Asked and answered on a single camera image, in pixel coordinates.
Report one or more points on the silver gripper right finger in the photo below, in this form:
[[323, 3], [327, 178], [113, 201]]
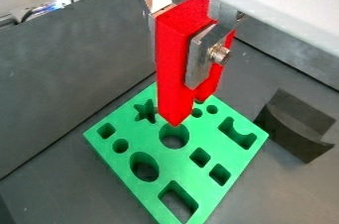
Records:
[[206, 46]]

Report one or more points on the black curved holder block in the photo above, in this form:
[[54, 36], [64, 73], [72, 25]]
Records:
[[295, 125]]

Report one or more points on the red double-square peg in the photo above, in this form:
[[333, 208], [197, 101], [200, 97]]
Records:
[[174, 27]]

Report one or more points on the green shape-sorter board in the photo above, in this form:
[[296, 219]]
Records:
[[177, 168]]

